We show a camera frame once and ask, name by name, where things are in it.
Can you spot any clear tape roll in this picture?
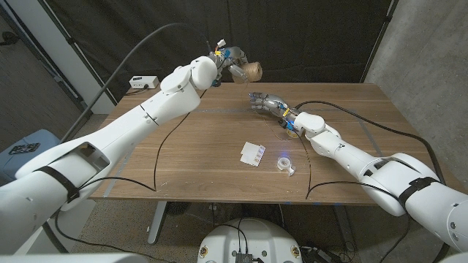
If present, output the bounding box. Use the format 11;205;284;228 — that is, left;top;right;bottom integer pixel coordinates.
276;156;297;178

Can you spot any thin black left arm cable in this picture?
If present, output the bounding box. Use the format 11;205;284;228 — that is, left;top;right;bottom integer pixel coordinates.
53;89;208;263

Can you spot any black torso connector box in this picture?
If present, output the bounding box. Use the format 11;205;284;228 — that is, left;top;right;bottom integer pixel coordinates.
235;251;265;263

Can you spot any white sticker sheet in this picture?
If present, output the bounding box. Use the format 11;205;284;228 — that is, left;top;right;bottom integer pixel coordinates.
239;141;267;168

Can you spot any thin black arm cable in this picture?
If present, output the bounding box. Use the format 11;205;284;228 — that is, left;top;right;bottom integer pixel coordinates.
53;89;208;263
292;127;412;263

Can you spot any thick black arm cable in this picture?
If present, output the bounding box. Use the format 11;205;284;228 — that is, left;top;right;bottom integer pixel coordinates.
60;23;214;144
294;100;446;186

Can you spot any black flat device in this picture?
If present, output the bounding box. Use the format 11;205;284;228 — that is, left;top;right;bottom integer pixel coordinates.
9;142;41;156

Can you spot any floor power strip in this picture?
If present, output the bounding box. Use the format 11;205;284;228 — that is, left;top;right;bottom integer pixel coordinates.
299;246;343;263

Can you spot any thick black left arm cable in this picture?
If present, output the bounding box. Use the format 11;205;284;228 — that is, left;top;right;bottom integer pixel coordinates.
60;23;214;144

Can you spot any black wall rail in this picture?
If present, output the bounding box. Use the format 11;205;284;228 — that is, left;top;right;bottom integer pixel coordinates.
0;3;92;118

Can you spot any black backdrop stand pole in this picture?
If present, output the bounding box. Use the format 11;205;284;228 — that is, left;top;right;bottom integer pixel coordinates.
360;0;399;84
36;0;120;107

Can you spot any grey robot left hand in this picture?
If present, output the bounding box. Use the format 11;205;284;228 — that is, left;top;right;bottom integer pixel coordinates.
208;45;250;88

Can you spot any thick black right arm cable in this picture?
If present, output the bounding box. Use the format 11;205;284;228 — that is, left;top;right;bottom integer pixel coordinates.
294;100;446;186

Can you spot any white power socket box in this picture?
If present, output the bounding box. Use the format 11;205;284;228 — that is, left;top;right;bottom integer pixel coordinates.
129;75;160;90

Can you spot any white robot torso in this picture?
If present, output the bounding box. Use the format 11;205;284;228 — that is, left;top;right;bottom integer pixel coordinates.
197;218;303;263

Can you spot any thin black torso cable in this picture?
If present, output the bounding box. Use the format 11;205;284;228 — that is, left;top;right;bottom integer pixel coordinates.
214;218;249;255

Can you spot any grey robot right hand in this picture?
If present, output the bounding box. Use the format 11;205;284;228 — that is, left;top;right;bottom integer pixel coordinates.
249;91;301;131

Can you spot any black backdrop curtain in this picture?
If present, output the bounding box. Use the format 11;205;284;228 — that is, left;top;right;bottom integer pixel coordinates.
38;0;399;104

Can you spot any grey table leg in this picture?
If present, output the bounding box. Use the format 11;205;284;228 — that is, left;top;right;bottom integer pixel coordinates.
147;200;169;245
334;204;358;253

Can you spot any brown twine spool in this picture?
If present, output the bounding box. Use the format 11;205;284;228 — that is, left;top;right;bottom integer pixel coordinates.
233;61;264;85

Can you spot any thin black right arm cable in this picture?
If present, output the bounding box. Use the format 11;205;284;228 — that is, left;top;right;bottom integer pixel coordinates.
292;127;412;263

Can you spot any blue chair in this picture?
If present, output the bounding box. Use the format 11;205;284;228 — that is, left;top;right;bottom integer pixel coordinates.
0;129;61;184

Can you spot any black wall hook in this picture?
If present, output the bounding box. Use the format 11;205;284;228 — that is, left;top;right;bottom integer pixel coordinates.
0;31;21;47

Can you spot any black socket box cable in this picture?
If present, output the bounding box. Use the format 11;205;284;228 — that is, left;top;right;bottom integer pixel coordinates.
125;84;150;96

